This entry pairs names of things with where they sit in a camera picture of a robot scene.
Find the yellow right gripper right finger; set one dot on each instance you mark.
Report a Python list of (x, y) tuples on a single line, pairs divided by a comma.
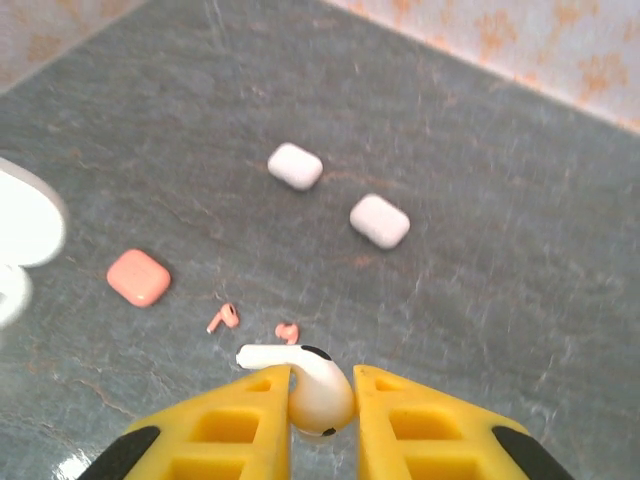
[(370, 425)]

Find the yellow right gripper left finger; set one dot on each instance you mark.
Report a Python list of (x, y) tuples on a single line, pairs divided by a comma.
[(277, 415)]

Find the white earbud charging case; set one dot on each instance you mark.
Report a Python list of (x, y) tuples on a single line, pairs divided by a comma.
[(380, 221), (295, 166), (25, 220)]

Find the pink earbud charging case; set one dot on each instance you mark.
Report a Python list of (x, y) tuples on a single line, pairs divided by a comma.
[(139, 277)]

